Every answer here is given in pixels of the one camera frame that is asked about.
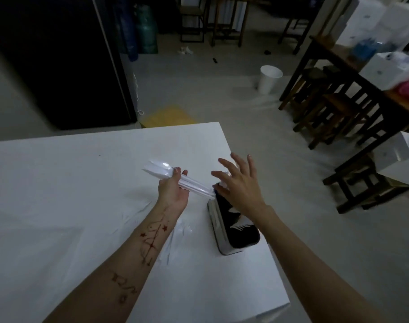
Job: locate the person's left hand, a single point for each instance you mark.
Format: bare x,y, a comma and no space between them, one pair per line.
171,193

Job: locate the person's right hand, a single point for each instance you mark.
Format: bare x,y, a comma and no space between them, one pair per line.
241,191

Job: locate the person's left fingers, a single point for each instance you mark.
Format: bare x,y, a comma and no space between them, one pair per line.
181,173

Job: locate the person's right middle finger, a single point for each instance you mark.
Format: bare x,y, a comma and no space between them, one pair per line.
227,168

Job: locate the person's right little finger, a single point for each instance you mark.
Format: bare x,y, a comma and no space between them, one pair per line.
251,163

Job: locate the person's right thumb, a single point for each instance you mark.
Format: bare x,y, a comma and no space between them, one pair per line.
219,190

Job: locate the bundle of clear plastic cutlery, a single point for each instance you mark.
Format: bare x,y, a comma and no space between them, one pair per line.
194,185

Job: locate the person's left forearm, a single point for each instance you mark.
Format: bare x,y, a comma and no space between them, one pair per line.
123,262

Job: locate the person's right forearm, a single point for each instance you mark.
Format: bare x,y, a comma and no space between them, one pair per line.
312,272

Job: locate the black and white box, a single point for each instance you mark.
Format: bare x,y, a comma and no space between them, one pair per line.
236,232

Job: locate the white plastic bucket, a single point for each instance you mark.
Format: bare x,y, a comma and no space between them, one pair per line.
269,80

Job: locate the brown wooden stool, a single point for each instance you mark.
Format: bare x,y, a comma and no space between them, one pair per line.
332,110

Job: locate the low dark wooden stool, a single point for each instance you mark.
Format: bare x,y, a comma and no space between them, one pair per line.
362,178

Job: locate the crumpled white paper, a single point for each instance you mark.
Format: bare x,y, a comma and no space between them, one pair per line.
185,51

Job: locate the dark wooden table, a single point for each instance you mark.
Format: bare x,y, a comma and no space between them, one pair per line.
369,87

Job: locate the dark wooden chair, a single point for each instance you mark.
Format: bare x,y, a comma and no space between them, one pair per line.
297,26

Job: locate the green water bottle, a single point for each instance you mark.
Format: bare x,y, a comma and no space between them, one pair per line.
146,30

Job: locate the white open box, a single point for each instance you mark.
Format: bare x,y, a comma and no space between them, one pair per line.
401,161

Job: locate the blue water bottle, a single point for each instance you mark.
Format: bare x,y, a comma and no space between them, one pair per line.
127,30

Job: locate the small white cardboard box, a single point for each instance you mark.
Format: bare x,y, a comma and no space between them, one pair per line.
379,72

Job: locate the blue plastic bag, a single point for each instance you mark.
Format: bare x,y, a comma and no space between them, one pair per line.
366,50

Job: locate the tall wooden stool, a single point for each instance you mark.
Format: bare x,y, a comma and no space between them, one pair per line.
229,3

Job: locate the black cabinet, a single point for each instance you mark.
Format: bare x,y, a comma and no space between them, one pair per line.
63,57

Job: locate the large white cardboard box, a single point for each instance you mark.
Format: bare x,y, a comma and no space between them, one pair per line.
401,23
362,20

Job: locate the white plastic bag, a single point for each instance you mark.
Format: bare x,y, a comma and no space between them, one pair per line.
408,65

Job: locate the dark metal frame stool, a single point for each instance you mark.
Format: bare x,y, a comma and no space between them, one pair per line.
192,10

